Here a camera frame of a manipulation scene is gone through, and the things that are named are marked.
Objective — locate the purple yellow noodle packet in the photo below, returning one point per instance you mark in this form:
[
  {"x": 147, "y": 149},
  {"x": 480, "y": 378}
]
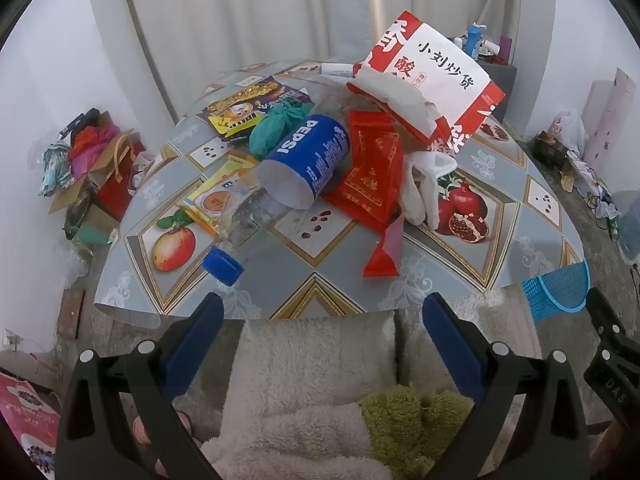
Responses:
[{"x": 240, "y": 110}]

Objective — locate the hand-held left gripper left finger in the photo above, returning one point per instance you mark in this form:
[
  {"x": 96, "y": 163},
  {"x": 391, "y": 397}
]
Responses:
[{"x": 195, "y": 340}]

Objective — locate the white blue tube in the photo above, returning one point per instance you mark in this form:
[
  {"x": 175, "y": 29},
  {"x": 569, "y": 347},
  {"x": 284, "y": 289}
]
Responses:
[{"x": 337, "y": 69}]

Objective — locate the grey cabinet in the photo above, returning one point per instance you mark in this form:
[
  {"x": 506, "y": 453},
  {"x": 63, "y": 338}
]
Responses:
[{"x": 502, "y": 80}]

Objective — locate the round metal pot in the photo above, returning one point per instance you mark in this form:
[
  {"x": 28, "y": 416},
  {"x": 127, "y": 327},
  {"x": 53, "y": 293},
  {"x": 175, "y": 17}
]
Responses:
[{"x": 80, "y": 215}]

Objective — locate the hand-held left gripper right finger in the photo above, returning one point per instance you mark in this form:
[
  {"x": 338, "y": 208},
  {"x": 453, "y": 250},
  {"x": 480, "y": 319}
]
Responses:
[{"x": 455, "y": 350}]

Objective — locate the white plastic bag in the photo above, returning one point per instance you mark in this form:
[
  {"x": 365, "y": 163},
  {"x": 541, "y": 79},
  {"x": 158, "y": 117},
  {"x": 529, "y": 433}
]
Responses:
[{"x": 567, "y": 127}]

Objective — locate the clear plastic bottle blue label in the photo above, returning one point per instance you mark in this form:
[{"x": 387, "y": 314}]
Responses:
[{"x": 305, "y": 155}]

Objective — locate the blue pump bottle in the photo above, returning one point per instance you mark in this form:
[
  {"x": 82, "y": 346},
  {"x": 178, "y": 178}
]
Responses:
[{"x": 474, "y": 42}]

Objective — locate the large red packet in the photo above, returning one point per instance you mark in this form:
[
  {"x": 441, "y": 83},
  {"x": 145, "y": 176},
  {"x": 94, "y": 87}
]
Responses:
[{"x": 372, "y": 170}]

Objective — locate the patterned teal cloth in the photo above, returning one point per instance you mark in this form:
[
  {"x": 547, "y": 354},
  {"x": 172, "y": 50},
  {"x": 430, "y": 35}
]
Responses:
[{"x": 55, "y": 170}]

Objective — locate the red pink cloth pile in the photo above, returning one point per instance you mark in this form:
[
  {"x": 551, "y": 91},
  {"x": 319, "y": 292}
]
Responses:
[{"x": 92, "y": 147}]

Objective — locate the pink poster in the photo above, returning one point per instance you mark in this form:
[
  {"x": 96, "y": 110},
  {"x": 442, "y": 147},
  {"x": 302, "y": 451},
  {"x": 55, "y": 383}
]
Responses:
[{"x": 25, "y": 420}]

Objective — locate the white curtain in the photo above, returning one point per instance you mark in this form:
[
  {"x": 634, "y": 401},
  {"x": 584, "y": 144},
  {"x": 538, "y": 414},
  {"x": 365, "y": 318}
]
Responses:
[{"x": 250, "y": 10}]

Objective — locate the white fluffy towel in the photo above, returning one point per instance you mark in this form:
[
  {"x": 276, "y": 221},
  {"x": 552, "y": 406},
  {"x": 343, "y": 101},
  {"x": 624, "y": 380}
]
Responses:
[{"x": 310, "y": 360}]

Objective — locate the pink white paper roll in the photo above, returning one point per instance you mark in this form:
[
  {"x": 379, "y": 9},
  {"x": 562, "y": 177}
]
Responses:
[{"x": 612, "y": 115}]

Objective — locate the red white paper snack bag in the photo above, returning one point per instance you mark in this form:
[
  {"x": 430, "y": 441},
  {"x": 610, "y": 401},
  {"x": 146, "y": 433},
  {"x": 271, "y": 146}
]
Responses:
[{"x": 440, "y": 75}]

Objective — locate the blue plastic basket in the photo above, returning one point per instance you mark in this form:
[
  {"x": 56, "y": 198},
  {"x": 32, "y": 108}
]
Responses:
[{"x": 555, "y": 290}]

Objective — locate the small white bottle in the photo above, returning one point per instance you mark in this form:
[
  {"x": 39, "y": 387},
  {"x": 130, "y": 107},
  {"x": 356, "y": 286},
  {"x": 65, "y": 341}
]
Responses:
[{"x": 492, "y": 49}]

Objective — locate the brown wooden block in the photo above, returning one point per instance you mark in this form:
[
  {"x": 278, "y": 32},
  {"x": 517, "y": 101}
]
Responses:
[{"x": 70, "y": 312}]

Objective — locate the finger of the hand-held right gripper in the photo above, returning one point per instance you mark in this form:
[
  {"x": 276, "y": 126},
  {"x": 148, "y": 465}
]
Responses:
[{"x": 602, "y": 312}]

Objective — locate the orange yellow snack packet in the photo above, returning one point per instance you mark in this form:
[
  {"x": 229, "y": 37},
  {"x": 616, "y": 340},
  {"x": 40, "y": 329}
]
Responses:
[{"x": 210, "y": 205}]

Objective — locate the brown red shopping bags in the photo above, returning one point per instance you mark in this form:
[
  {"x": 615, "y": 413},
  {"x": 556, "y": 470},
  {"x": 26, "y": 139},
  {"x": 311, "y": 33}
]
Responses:
[{"x": 65, "y": 195}]

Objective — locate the dark box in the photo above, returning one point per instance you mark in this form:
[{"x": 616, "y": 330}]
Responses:
[{"x": 547, "y": 150}]

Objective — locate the green fleece patch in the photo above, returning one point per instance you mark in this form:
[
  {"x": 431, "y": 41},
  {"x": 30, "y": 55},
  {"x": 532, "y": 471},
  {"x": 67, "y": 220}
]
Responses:
[{"x": 410, "y": 425}]

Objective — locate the purple box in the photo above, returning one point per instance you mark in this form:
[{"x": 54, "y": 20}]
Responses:
[{"x": 505, "y": 47}]

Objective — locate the teal box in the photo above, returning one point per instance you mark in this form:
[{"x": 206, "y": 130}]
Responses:
[{"x": 95, "y": 235}]

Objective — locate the fruit print tablecloth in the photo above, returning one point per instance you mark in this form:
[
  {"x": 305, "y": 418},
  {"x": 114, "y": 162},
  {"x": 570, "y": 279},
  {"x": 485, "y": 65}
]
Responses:
[{"x": 280, "y": 270}]

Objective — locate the small red wrapper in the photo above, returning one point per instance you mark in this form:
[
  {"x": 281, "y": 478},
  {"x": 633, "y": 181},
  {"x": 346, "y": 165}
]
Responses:
[{"x": 382, "y": 255}]

